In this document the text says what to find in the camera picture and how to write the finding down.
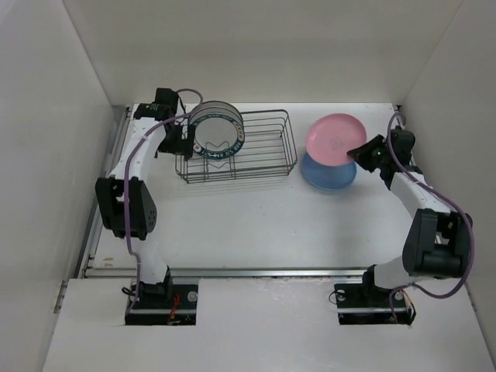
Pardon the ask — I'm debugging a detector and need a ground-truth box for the pink plastic plate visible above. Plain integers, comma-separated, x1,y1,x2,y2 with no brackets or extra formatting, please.
305,113,367,167

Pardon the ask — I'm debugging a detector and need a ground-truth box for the blue plastic plate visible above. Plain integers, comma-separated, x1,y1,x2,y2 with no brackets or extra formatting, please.
301,153,357,191

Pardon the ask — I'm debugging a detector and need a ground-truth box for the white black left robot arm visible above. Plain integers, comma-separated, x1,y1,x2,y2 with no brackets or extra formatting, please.
95,88,203,302

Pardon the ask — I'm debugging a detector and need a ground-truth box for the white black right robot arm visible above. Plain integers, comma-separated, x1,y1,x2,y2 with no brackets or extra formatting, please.
347,128,474,305

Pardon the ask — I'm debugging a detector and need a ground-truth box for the white plate green patterned rim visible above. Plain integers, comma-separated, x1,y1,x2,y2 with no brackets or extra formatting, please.
190,113,245,160

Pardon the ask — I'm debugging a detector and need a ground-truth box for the grey rimmed plate at back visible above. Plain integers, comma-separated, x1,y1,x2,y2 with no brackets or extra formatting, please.
189,100,243,122

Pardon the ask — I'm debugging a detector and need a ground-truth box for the dark wire dish rack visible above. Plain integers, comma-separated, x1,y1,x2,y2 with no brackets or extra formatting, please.
175,109,298,184

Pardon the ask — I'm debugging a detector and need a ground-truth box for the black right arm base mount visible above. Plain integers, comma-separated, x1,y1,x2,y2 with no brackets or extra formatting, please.
329,282,417,326

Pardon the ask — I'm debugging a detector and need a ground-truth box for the aluminium front rail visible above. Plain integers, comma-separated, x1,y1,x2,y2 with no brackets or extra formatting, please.
80,267,366,278

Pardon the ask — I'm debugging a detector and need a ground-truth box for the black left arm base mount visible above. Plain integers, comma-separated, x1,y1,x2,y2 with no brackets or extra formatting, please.
125,284,198,326

